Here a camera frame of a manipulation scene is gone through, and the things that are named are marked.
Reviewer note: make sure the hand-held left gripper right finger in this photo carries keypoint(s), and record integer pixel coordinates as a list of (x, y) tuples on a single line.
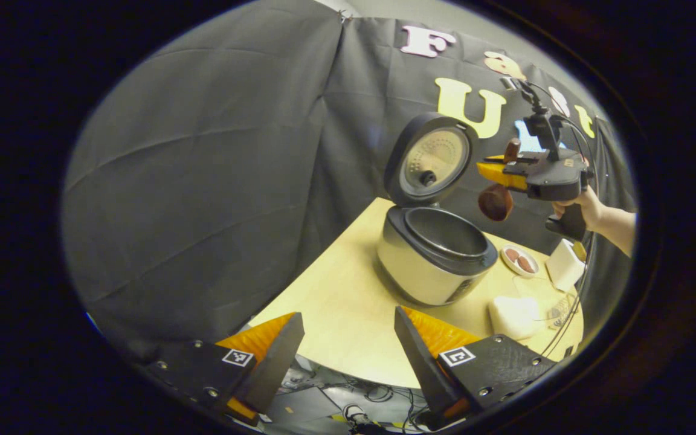
[(420, 362)]

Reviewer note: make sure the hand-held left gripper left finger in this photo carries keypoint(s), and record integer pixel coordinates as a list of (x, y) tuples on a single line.
[(275, 368)]

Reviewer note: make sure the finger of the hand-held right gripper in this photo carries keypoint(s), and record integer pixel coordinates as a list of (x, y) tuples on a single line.
[(499, 175)]

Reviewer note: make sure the brown wooden spoon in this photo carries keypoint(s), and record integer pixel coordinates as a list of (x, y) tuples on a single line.
[(496, 202)]

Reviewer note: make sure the grey silver rice cooker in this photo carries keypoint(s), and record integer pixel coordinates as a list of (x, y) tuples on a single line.
[(426, 272)]

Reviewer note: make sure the brown toast slice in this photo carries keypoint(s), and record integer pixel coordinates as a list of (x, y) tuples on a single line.
[(579, 251)]

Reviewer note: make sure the red-brown meat piece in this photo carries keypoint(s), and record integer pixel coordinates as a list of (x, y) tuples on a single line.
[(526, 264), (512, 254)]

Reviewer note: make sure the white toaster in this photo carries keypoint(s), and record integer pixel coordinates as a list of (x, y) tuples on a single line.
[(562, 269)]

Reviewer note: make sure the round white plate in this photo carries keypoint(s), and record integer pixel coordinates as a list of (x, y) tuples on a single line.
[(505, 264)]

